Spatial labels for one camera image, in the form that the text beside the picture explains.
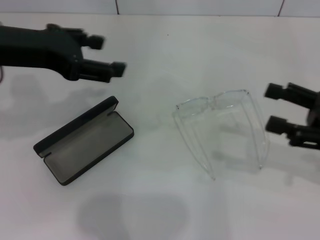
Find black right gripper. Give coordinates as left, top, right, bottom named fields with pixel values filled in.
left=264, top=82, right=320, bottom=151

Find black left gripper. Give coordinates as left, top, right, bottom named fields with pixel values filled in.
left=0, top=23, right=127, bottom=84

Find clear white glasses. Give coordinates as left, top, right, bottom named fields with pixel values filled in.
left=172, top=89, right=271, bottom=181

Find black glasses case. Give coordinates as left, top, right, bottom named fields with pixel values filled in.
left=32, top=96, right=135, bottom=186

